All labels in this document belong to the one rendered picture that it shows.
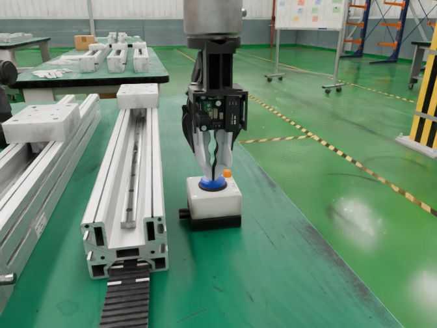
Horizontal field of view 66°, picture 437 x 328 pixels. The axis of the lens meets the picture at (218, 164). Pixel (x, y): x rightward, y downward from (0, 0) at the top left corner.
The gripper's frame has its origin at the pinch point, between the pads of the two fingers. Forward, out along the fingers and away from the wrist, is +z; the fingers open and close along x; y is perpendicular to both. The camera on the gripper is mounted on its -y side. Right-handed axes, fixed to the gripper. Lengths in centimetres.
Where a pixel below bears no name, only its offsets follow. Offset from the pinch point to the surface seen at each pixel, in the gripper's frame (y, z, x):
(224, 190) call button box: 2.0, 2.7, 1.5
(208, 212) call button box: 3.9, 5.3, -1.3
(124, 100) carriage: -45.2, -2.3, -16.4
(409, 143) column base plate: -210, 83, 223
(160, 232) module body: 11.4, 2.8, -8.7
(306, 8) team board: -526, -42, 248
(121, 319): 20.4, 7.3, -13.3
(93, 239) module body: 11.8, 2.6, -16.7
